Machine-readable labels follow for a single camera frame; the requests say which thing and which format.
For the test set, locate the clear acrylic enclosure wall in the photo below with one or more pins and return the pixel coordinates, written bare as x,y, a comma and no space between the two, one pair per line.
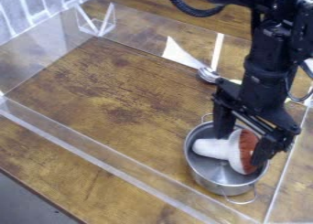
97,110

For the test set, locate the clear acrylic triangular bracket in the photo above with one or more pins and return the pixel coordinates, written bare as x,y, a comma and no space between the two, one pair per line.
93,26

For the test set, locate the spoon with green handle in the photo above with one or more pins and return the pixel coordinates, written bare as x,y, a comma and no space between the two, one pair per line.
212,76

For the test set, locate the silver metal pot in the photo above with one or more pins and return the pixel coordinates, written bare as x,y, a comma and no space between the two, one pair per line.
213,173

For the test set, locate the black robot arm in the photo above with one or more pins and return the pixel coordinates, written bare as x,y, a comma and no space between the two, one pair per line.
282,47

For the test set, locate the plush brown white mushroom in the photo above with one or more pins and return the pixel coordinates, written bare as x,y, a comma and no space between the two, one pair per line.
236,150

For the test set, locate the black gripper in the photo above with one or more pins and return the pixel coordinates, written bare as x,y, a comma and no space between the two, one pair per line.
258,103

